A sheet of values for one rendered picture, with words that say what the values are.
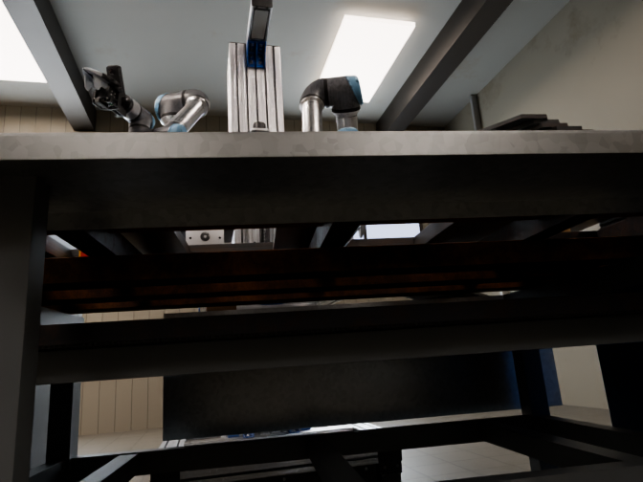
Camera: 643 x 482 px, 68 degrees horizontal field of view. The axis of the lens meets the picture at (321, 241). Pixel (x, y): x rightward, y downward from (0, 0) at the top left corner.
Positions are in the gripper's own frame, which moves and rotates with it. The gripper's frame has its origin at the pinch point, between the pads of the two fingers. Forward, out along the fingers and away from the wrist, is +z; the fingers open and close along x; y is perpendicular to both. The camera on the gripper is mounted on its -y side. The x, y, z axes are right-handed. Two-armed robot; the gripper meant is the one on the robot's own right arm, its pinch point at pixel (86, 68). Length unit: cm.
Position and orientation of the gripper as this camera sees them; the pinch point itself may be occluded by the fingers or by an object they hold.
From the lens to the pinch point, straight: 179.5
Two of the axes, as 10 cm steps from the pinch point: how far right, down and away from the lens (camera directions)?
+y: -0.6, 9.8, -2.1
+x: -9.7, -0.1, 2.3
